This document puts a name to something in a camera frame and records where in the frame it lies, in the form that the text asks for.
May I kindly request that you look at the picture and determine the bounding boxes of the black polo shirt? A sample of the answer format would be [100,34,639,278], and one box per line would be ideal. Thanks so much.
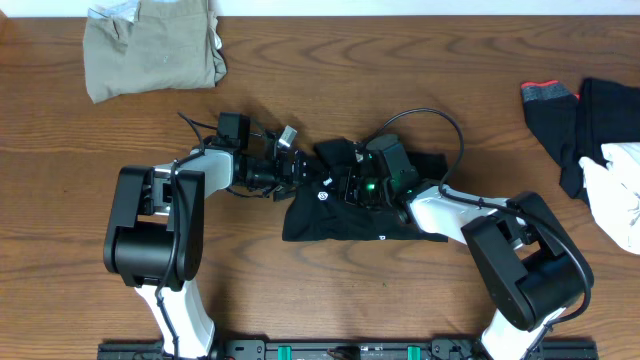
[282,138,447,242]

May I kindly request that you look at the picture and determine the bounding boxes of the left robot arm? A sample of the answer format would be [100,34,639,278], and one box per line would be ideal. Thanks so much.
[98,112,311,359]

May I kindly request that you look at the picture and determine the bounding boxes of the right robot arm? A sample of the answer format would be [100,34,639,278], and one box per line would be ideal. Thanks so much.
[341,135,594,359]

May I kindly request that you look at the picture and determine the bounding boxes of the folded khaki pants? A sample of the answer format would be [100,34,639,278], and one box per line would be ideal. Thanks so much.
[83,0,227,103]

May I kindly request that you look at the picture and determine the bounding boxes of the black garment with red trim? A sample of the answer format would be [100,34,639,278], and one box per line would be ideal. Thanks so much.
[521,78,639,203]

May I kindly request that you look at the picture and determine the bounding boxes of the white printed t-shirt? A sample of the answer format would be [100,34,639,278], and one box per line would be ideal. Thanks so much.
[579,142,639,255]

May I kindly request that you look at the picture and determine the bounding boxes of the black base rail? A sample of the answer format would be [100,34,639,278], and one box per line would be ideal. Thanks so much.
[97,338,599,360]

